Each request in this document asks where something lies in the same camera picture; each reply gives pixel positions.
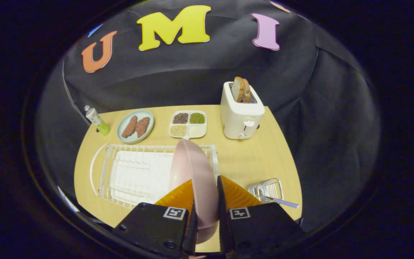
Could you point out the brown meat patty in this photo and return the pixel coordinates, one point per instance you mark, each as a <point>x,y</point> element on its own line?
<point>142,126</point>
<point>129,127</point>

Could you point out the black backdrop cloth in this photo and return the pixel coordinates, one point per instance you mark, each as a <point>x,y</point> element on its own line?
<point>192,72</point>

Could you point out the light blue plate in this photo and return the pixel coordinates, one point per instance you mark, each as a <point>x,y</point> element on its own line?
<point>146,114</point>

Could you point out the white divided tray of grains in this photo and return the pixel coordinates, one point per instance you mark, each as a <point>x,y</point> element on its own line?
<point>188,125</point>

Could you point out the brown bread slice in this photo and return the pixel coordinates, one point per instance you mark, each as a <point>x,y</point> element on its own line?
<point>247,90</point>
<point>237,89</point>

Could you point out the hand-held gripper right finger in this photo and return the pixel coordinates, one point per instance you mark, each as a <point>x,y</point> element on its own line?
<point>223,230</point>

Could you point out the white toaster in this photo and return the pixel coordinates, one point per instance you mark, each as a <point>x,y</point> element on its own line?
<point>239,118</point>

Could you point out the clear bottle with green liquid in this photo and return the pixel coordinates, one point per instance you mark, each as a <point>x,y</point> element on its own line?
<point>93,117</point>

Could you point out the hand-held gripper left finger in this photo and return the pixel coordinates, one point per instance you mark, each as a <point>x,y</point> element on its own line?
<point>191,237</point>

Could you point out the pink plate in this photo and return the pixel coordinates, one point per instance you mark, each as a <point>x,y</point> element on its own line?
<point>196,172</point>

